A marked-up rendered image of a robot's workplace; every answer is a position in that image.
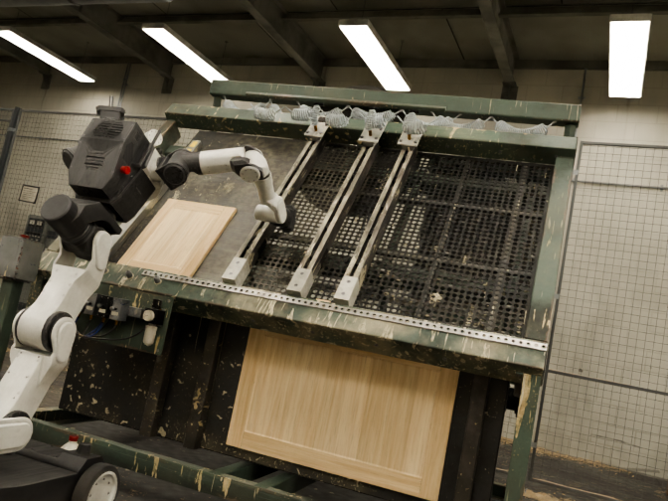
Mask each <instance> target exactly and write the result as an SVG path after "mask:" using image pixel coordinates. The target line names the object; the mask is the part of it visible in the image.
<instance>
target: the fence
mask: <svg viewBox="0 0 668 501"><path fill-rule="evenodd" d="M193 141H197V142H198V143H197V144H196V145H195V146H194V147H191V146H190V145H191V144H192V143H193ZM202 147H203V146H202V143H201V141H199V140H192V142H191V143H190V144H189V145H188V146H187V147H186V149H192V150H191V152H199V151H200V150H201V148H202ZM167 190H168V187H167V185H166V184H164V185H163V187H162V189H161V192H160V193H159V195H158V196H157V198H155V199H153V200H150V201H148V202H146V203H145V204H144V205H143V207H142V208H141V209H140V210H139V212H138V213H137V214H136V216H135V217H134V218H133V219H131V220H130V221H129V222H127V223H122V224H121V225H120V227H121V228H122V232H121V234H120V235H112V236H111V247H110V252H109V256H108V260H110V259H111V258H112V256H113V255H114V254H115V253H116V252H117V250H118V249H119V248H120V247H121V246H122V244H123V243H124V242H125V241H126V239H127V238H128V237H129V236H130V235H131V233H132V232H133V231H134V230H135V229H136V227H137V226H138V225H139V224H140V222H141V221H142V220H143V219H144V218H145V216H146V215H147V214H148V213H149V212H150V210H151V209H152V208H153V207H154V205H155V204H156V203H157V202H158V201H159V199H160V198H161V197H162V196H163V195H164V193H165V192H166V191H167Z"/></svg>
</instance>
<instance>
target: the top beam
mask: <svg viewBox="0 0 668 501"><path fill-rule="evenodd" d="M253 114H254V110H249V109H238V108H226V107H214V106H202V105H191V104H180V103H173V104H172V105H171V106H170V107H169V108H168V109H167V110H166V111H165V115H166V118H167V119H175V121H177V123H178V126H179V127H180V128H190V129H200V130H210V131H220V132H229V133H240V134H250V135H260V136H270V137H280V138H290V139H300V140H309V137H308V136H304V133H305V132H306V130H307V129H308V127H309V126H310V124H311V123H310V119H309V120H308V121H297V120H294V119H292V118H291V113H285V112H277V113H276V118H275V119H274V120H270V121H262V120H259V119H257V118H255V117H254V115H253ZM348 122H349V124H347V126H346V127H345V126H344V127H341V128H340V127H338V128H337V127H331V126H329V127H328V128H327V130H326V132H325V133H324V135H325V141H326V142H331V143H341V144H351V145H361V146H363V141H358V139H359V138H360V136H361V134H362V132H363V130H364V128H365V127H366V125H365V119H355V118H350V119H349V120H348ZM402 133H403V124H402V123H401V122H389V121H388V124H387V125H386V127H385V129H384V131H383V133H382V135H381V137H380V139H379V147H381V148H391V149H401V150H402V149H403V147H402V145H397V143H398V141H399V139H400V137H401V135H402ZM577 146H578V139H577V138H576V137H565V136H554V135H542V134H531V133H519V132H507V131H495V130H483V129H472V128H460V127H448V126H436V125H428V126H427V128H426V131H424V133H423V134H422V136H421V138H420V141H419V143H418V145H417V151H421V152H431V153H441V154H451V155H461V156H471V157H481V158H491V159H502V160H512V161H522V162H532V163H542V164H552V165H555V158H557V157H558V156H564V157H574V159H575V158H576V152H577Z"/></svg>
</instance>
